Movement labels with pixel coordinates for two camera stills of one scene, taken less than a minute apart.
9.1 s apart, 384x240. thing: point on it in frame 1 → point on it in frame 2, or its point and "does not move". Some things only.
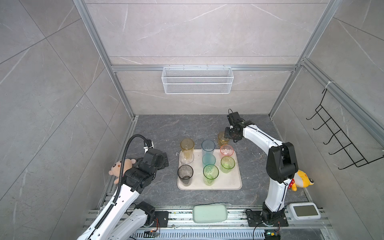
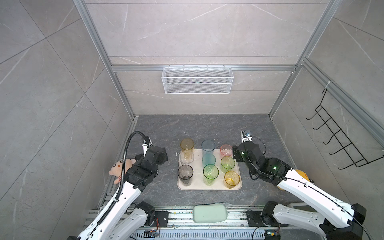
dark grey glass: [185, 173] does not move
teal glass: [208, 159] does not move
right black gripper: [227, 134] → [236, 154]
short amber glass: [222, 140] → [232, 178]
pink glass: [226, 150] does not move
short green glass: [227, 163] does not move
